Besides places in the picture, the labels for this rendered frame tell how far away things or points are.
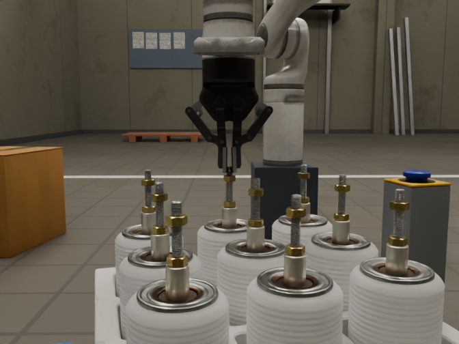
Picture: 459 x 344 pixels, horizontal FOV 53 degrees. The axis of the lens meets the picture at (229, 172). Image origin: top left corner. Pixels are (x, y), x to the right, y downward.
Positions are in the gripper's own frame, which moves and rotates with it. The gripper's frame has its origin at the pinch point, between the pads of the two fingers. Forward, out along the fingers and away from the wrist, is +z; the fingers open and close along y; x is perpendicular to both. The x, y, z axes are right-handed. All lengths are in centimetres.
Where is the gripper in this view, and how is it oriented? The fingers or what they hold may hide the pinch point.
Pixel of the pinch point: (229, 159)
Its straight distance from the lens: 67.6
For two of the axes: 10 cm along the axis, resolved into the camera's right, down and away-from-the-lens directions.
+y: -10.0, 0.1, -0.2
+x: 0.2, 1.3, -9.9
